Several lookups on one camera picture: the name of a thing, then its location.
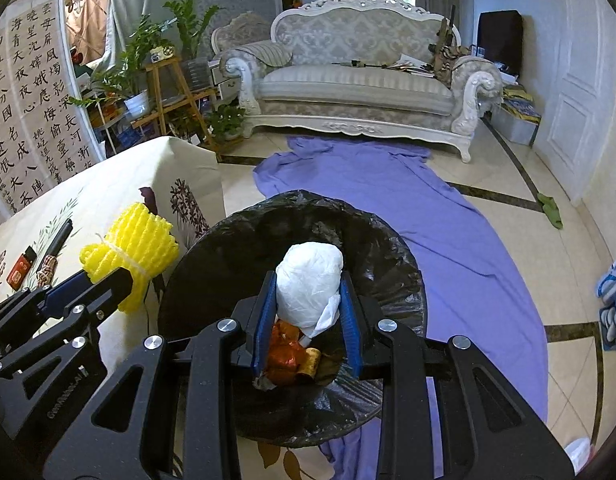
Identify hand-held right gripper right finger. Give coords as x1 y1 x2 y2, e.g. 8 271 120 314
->
338 270 575 480

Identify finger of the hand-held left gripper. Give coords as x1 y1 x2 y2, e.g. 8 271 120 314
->
0 270 94 333
18 266 134 358

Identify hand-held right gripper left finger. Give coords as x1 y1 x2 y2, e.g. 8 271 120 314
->
45 270 279 480

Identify small orange foam net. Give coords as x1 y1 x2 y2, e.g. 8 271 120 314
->
264 321 309 386

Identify yellow label dark bottle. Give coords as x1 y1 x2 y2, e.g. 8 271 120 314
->
298 347 323 377

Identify yellow foam net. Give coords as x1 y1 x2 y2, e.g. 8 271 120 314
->
80 202 181 314

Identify white plastic bag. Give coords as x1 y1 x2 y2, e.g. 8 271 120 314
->
275 241 345 339

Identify trash bin with black liner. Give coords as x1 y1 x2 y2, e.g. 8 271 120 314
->
157 189 429 447

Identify small red box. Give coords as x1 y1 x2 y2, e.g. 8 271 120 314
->
6 247 37 291

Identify black marker pen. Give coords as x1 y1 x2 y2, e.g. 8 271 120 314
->
45 219 75 261

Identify floral cream tablecloth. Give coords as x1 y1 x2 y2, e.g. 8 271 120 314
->
0 135 379 480

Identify purple cloth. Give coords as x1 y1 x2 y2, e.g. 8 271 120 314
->
252 135 549 480

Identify calligraphy screen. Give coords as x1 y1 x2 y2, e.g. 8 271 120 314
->
0 0 97 231

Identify white plant pot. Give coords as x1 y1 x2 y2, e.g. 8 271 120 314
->
124 90 151 120

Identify wooden plant stand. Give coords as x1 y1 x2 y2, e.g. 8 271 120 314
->
132 55 221 154

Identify small potted plant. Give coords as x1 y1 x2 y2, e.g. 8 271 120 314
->
203 102 247 142

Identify green cloth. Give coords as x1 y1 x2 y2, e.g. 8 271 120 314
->
537 192 564 230

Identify clear plastic drawer unit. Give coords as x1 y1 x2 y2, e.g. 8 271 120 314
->
180 57 219 94

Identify ornate white grey sofa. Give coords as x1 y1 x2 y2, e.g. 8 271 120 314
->
220 0 504 163

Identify leafy green plant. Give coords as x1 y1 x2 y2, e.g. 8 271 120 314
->
70 15 175 107

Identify blue white slipper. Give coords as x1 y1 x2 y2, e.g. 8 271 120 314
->
599 305 616 351
595 260 616 307

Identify grey storage box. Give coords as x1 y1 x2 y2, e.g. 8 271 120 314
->
490 85 543 147

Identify loose papers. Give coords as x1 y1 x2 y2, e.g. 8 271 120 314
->
388 52 437 79

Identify tall green plant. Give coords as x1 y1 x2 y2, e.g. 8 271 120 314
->
163 0 225 61

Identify camouflage cloth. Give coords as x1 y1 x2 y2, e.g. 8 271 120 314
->
428 45 472 89

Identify brown patterned cloth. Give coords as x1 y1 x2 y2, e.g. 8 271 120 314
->
62 0 112 57

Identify grey patterned armchair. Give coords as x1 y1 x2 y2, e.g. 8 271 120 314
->
210 11 291 107

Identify toy rifle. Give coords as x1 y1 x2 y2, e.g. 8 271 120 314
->
428 4 461 57

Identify black covered stand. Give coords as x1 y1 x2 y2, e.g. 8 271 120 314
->
477 9 524 74

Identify white panel door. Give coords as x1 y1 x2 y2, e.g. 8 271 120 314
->
533 0 616 207

